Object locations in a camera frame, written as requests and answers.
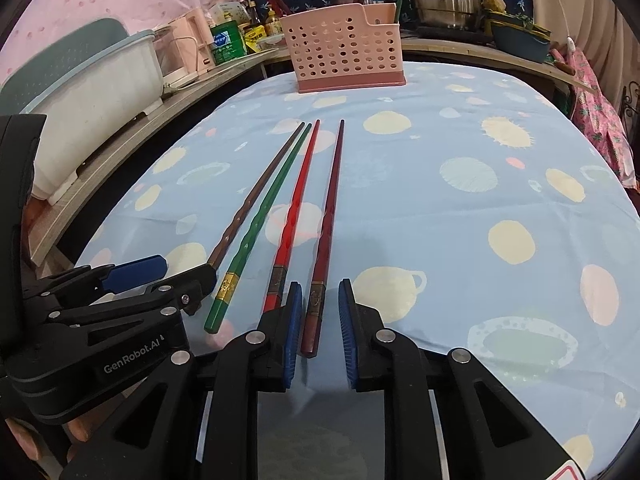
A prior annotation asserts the bright red twisted chopstick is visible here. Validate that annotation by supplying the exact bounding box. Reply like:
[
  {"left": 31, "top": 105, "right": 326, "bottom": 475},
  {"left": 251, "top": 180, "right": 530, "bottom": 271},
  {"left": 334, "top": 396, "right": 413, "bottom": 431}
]
[{"left": 262, "top": 119, "right": 320, "bottom": 312}]

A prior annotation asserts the maroon twisted chopstick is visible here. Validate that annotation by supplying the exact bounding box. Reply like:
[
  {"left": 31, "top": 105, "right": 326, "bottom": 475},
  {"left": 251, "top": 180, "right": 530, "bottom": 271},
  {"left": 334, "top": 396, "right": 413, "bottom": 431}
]
[{"left": 300, "top": 119, "right": 345, "bottom": 359}]

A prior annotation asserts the green chopstick gold band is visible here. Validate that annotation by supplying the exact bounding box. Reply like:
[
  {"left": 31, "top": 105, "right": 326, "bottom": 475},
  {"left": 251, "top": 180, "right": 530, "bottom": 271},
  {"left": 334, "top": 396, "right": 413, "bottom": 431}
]
[{"left": 204, "top": 123, "right": 311, "bottom": 334}]

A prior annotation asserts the brown chopstick gold band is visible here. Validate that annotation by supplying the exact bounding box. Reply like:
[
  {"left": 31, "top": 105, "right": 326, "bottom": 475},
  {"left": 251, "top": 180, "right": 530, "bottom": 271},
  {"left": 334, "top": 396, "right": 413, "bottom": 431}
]
[{"left": 207, "top": 122, "right": 305, "bottom": 269}]

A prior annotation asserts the blue dotted tablecloth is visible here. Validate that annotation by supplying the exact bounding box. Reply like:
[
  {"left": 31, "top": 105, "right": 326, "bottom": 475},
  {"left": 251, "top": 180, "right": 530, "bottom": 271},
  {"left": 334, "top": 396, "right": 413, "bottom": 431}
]
[{"left": 80, "top": 63, "right": 639, "bottom": 479}]

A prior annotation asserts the grey wooden shelf counter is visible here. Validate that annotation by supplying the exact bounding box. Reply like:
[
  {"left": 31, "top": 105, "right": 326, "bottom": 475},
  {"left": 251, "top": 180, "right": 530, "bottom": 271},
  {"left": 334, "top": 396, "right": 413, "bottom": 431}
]
[{"left": 28, "top": 48, "right": 290, "bottom": 268}]

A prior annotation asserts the white dish drainer box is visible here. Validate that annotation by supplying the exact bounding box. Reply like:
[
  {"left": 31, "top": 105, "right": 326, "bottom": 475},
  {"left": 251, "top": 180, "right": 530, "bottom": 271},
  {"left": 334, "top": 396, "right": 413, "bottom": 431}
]
[{"left": 1, "top": 18, "right": 164, "bottom": 205}]

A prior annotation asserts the green tin can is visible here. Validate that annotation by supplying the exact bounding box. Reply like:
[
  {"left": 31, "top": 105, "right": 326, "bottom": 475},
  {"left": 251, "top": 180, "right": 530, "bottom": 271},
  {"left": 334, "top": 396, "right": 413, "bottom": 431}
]
[{"left": 210, "top": 21, "right": 246, "bottom": 66}]

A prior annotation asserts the pink perforated utensil holder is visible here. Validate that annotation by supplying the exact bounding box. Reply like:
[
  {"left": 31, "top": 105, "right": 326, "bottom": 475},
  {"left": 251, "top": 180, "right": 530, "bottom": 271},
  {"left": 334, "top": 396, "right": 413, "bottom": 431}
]
[{"left": 281, "top": 3, "right": 406, "bottom": 93}]

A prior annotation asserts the pink electric kettle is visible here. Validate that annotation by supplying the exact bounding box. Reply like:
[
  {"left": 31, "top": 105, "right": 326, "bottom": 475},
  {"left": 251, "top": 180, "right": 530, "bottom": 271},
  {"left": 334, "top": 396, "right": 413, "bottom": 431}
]
[{"left": 169, "top": 8, "right": 215, "bottom": 75}]

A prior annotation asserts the yellow packet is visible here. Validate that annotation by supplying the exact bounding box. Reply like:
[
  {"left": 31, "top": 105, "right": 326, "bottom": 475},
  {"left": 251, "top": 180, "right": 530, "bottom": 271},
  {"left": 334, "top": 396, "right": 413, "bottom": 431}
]
[{"left": 243, "top": 25, "right": 267, "bottom": 53}]

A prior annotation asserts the yellow oil bottle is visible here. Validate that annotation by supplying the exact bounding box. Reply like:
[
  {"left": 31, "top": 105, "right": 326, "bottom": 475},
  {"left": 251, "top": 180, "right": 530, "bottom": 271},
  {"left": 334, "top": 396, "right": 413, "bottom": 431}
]
[{"left": 264, "top": 9, "right": 282, "bottom": 36}]

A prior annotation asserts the pink floral cloth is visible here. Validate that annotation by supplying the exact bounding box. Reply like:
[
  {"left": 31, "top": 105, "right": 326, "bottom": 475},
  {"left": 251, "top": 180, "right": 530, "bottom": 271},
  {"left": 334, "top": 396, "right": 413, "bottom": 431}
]
[{"left": 565, "top": 47, "right": 637, "bottom": 188}]

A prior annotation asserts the dark blue basin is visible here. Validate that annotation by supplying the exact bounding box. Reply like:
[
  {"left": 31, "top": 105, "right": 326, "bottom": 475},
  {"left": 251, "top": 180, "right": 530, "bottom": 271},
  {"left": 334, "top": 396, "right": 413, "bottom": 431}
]
[{"left": 487, "top": 11, "right": 551, "bottom": 63}]

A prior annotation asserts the beige curtain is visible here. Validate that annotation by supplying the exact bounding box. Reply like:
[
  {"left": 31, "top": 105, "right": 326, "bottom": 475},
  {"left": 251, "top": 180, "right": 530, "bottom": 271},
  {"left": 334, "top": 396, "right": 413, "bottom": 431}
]
[{"left": 533, "top": 0, "right": 639, "bottom": 106}]

